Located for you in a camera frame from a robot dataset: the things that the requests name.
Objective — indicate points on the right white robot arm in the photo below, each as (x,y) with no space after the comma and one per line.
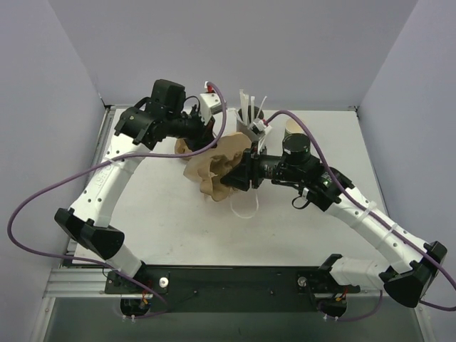
(411,263)

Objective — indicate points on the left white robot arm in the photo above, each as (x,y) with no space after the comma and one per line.
(139,129)

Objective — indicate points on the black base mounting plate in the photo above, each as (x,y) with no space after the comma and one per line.
(240,289)

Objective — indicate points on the aluminium rail frame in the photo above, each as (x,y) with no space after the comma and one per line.
(86,281)

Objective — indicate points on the brown paper bag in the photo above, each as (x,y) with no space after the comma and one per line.
(208,168)

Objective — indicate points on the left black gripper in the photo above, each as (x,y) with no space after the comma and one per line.
(199,139)

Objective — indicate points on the grey cylindrical straw holder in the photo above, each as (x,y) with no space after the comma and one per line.
(243,128)

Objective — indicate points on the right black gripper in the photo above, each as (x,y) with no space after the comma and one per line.
(251,171)

